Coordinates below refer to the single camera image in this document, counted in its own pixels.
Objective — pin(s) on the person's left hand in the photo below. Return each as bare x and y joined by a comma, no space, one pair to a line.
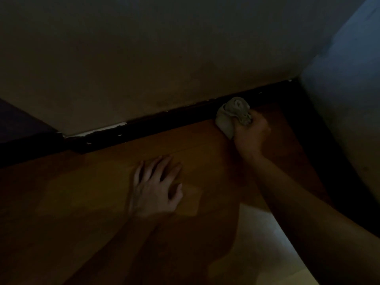
151,195

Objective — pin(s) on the black baseboard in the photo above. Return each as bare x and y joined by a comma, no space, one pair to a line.
163,124
29,151
326,160

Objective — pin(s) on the grey cleaning cloth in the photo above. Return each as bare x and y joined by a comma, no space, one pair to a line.
231,114

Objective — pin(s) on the person's right forearm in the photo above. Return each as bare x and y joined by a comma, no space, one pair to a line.
311,228

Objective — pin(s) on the person's left forearm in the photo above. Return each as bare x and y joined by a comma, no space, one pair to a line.
118,252

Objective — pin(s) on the person's right hand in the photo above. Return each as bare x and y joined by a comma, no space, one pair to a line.
253,139

